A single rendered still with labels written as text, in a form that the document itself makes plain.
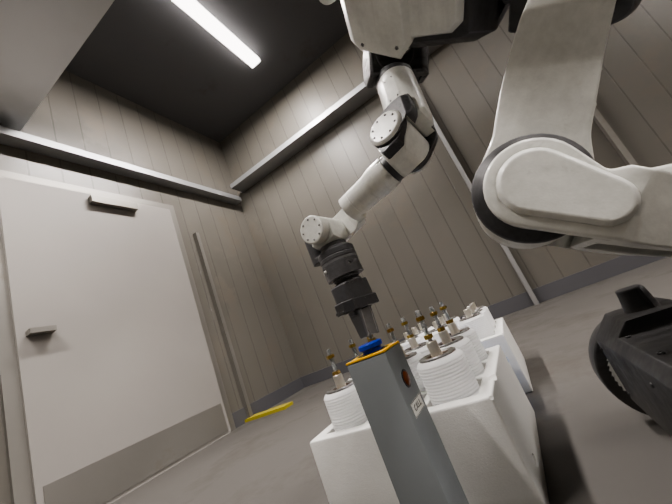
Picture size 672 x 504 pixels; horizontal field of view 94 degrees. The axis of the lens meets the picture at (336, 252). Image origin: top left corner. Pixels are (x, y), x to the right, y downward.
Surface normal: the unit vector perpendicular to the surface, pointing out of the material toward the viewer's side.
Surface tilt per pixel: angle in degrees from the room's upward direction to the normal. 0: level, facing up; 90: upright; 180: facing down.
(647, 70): 90
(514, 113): 90
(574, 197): 90
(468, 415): 90
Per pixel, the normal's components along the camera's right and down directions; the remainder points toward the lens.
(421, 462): -0.48, -0.04
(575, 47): -0.44, 0.36
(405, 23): 0.23, 0.86
